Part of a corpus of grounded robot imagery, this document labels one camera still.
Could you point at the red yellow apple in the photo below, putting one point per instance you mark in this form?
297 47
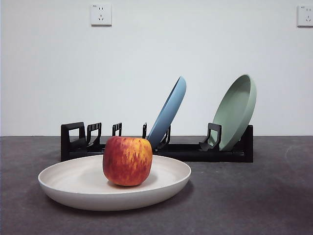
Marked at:
127 161

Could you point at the pale cream yellow plate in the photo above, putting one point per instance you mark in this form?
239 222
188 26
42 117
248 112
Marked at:
73 186

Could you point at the blue plate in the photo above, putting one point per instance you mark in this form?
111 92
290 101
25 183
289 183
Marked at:
171 110

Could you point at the black plate rack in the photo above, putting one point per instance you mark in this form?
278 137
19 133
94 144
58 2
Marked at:
195 153

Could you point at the green plate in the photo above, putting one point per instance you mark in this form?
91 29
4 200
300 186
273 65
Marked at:
234 112

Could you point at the white wall socket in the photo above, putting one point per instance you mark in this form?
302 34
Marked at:
101 14
305 16

